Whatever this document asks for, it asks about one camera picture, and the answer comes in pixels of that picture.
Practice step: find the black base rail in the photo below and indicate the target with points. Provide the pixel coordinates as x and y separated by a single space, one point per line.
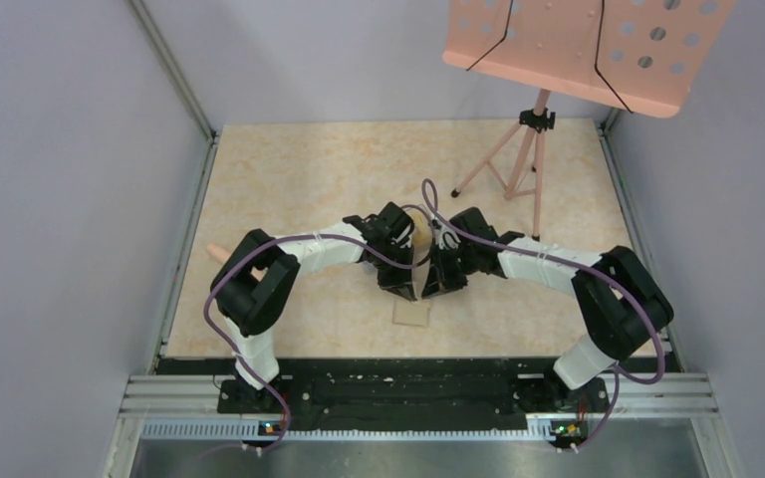
397 394

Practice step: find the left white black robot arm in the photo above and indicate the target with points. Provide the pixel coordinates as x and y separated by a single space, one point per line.
253 286

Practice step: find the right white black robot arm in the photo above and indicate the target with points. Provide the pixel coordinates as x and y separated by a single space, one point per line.
622 306

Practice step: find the pink music stand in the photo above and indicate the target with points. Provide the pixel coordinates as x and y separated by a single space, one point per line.
639 56

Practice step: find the clear acrylic card box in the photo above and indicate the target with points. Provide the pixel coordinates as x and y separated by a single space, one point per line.
419 215

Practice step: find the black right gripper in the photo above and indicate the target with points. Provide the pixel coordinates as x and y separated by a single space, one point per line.
435 282

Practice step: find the pink wooden cylinder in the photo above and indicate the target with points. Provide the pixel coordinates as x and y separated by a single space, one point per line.
222 255

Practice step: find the grey slotted cable duct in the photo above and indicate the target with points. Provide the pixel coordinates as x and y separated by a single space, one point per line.
253 430

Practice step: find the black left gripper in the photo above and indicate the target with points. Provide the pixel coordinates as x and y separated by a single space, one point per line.
403 277

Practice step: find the gold credit card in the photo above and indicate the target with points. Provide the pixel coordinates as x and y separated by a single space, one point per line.
421 238

